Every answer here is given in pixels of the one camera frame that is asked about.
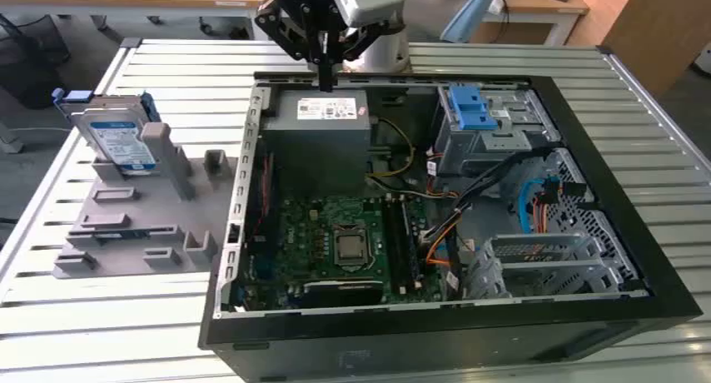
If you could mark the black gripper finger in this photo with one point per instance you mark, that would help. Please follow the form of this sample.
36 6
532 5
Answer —
366 31
288 33

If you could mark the hard disk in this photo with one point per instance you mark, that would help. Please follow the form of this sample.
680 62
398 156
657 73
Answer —
118 137

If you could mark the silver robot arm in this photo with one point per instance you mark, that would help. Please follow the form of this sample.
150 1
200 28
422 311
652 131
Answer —
382 50

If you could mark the grey metal disk bay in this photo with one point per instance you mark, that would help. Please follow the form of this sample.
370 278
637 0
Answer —
549 265

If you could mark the blue plastic drive latch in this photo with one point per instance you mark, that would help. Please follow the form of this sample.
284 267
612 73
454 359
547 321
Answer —
469 108

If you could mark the grey power supply unit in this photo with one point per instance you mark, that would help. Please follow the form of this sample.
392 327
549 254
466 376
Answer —
316 158

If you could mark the grey metal drive cage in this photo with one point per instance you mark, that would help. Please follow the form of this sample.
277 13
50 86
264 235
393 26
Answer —
500 143

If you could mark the black mesh waste bin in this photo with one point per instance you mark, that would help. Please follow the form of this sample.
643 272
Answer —
33 58

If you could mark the green motherboard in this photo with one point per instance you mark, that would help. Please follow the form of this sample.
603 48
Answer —
302 229

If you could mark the grey parts rack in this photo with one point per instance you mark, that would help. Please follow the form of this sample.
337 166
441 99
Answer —
138 210

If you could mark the black RAM slot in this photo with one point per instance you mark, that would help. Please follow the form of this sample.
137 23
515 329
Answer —
394 241
412 241

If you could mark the CPU socket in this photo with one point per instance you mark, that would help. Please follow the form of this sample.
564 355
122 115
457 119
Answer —
372 243

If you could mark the silver CPU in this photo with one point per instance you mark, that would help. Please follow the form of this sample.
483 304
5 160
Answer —
350 247

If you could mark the brown wooden cabinet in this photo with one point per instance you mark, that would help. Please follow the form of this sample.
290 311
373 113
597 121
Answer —
660 33

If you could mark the grey metal foot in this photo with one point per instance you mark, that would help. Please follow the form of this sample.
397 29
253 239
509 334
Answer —
10 141

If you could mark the RAM stick on rack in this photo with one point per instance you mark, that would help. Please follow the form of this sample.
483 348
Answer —
118 234

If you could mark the white device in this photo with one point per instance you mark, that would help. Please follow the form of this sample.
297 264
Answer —
704 60

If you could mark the black graphics card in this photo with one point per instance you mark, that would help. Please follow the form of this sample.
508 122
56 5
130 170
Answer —
344 293

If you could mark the black PC case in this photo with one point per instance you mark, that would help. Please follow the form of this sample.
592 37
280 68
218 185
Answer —
388 341

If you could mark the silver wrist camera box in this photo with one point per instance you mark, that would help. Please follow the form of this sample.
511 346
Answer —
372 4

